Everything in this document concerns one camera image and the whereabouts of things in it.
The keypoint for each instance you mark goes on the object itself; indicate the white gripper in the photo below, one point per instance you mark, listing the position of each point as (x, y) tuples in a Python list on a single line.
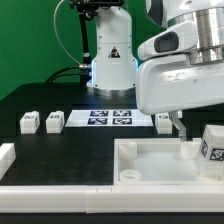
[(171, 83)]

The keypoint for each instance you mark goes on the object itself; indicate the white square tabletop part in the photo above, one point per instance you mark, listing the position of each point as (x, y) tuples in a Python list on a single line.
[(160, 161)]

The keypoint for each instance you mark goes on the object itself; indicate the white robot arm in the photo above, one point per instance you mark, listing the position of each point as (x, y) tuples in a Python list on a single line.
[(114, 69)]

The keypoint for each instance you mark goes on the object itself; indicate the white sheet with markers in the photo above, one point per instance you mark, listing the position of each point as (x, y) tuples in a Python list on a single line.
[(108, 118)]

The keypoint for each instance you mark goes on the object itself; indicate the white obstacle fence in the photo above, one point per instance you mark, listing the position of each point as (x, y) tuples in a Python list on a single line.
[(113, 198)]

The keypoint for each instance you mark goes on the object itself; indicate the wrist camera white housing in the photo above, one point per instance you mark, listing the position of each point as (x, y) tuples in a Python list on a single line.
[(178, 38)]

